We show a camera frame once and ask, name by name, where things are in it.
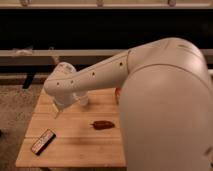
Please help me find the black red remote control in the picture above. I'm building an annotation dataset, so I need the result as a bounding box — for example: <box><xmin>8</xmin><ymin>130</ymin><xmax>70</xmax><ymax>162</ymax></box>
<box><xmin>31</xmin><ymin>129</ymin><xmax>56</xmax><ymax>156</ymax></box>

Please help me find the wooden table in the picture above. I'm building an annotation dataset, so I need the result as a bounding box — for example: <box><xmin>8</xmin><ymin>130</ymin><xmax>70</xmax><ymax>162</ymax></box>
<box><xmin>16</xmin><ymin>89</ymin><xmax>125</xmax><ymax>167</ymax></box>

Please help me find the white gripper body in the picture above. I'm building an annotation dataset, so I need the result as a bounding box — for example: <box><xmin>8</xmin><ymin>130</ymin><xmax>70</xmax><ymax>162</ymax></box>
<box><xmin>53</xmin><ymin>101</ymin><xmax>68</xmax><ymax>118</ymax></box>

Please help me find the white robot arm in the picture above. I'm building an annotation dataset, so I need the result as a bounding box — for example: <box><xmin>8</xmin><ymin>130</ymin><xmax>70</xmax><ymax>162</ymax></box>
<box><xmin>44</xmin><ymin>38</ymin><xmax>213</xmax><ymax>171</ymax></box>

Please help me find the long grey rail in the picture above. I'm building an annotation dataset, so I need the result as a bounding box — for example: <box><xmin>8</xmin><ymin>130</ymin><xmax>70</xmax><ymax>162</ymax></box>
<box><xmin>0</xmin><ymin>49</ymin><xmax>213</xmax><ymax>67</ymax></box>

